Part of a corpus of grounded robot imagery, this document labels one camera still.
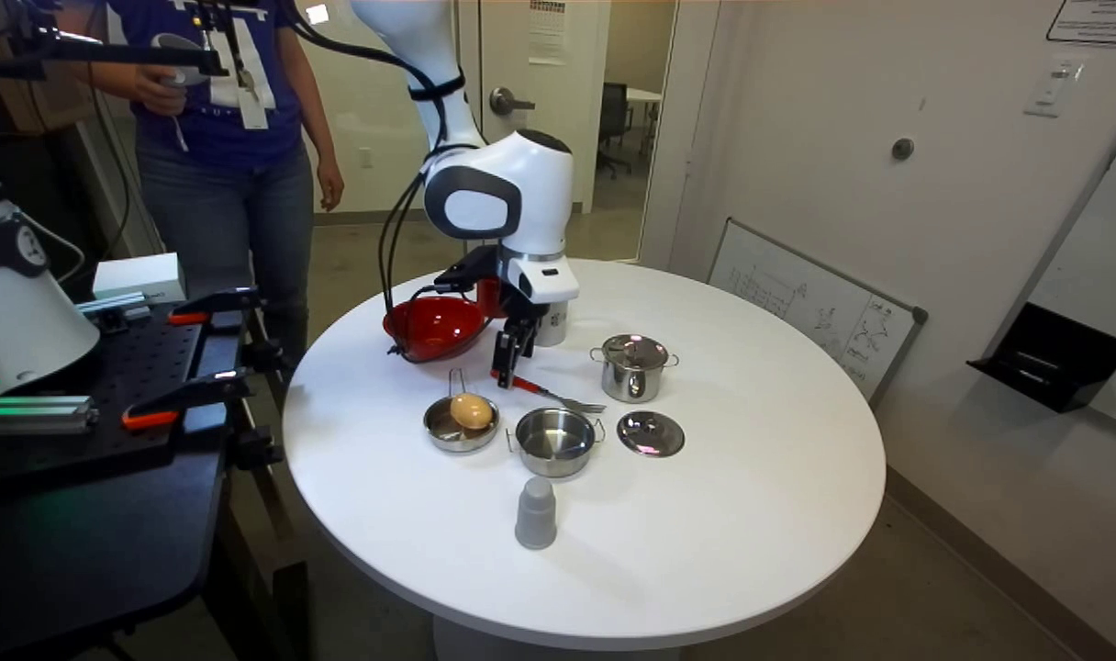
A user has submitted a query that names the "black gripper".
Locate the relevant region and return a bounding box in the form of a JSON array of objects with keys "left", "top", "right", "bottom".
[{"left": 492, "top": 290, "right": 548, "bottom": 389}]

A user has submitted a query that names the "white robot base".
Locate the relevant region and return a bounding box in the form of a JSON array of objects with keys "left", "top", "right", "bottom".
[{"left": 0, "top": 182, "right": 98, "bottom": 396}]

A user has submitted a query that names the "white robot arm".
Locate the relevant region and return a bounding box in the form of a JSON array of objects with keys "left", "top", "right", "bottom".
[{"left": 348, "top": 0, "right": 580, "bottom": 382}]

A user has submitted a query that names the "white mug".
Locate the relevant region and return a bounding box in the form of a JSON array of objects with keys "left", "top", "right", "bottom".
[{"left": 532, "top": 304, "right": 569, "bottom": 349}]

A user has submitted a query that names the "red mug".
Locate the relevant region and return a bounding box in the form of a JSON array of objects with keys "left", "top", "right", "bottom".
[{"left": 476, "top": 279, "right": 504, "bottom": 320}]

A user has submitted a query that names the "yellow ball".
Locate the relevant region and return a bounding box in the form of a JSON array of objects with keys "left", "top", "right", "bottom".
[{"left": 448, "top": 391, "right": 492, "bottom": 432}]

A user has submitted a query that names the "red plastic bowl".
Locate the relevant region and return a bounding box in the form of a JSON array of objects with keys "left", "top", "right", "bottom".
[{"left": 382, "top": 293, "right": 487, "bottom": 363}]

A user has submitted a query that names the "steel bowl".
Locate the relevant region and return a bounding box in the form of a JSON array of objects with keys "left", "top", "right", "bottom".
[{"left": 509, "top": 407, "right": 602, "bottom": 477}]

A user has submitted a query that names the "small steel strainer pan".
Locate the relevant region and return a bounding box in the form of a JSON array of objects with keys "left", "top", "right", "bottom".
[{"left": 422, "top": 368, "right": 499, "bottom": 456}]

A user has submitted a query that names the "grey plastic cup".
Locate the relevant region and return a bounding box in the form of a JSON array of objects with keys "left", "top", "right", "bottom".
[{"left": 515, "top": 477, "right": 557, "bottom": 551}]

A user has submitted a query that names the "steel pot lid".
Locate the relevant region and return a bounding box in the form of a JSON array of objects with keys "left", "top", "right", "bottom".
[{"left": 617, "top": 410, "right": 685, "bottom": 459}]

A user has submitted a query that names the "white box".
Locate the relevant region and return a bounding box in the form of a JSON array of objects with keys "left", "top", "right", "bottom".
[{"left": 91, "top": 252, "right": 184, "bottom": 304}]

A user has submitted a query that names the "person in purple shirt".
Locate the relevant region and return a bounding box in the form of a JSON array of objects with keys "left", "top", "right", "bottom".
[{"left": 61, "top": 0, "right": 345, "bottom": 358}]

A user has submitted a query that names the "black side table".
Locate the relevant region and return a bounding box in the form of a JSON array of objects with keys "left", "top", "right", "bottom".
[{"left": 0, "top": 287, "right": 315, "bottom": 661}]

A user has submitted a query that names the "steel pot with handles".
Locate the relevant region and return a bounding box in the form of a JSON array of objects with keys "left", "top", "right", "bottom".
[{"left": 591, "top": 335, "right": 678, "bottom": 404}]

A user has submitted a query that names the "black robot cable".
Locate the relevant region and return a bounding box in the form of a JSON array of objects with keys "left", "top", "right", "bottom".
[{"left": 290, "top": 0, "right": 476, "bottom": 317}]

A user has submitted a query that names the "orange handled clamp rear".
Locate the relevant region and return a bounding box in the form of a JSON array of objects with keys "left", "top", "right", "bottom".
[{"left": 167, "top": 287, "right": 261, "bottom": 327}]

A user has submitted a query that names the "orange handled clamp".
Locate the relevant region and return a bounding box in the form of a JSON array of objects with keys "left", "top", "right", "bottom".
[
  {"left": 167, "top": 287, "right": 261, "bottom": 327},
  {"left": 121, "top": 372, "right": 250, "bottom": 432}
]

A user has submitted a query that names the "whiteboard leaning on wall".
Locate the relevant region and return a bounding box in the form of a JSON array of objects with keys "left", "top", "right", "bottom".
[{"left": 710, "top": 221, "right": 925, "bottom": 400}]

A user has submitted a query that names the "black wall tray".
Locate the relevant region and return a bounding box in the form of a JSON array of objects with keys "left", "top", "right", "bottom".
[{"left": 978, "top": 304, "right": 1116, "bottom": 410}]

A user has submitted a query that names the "wall sign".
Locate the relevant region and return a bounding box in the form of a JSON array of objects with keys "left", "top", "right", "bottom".
[{"left": 1048, "top": 0, "right": 1116, "bottom": 43}]

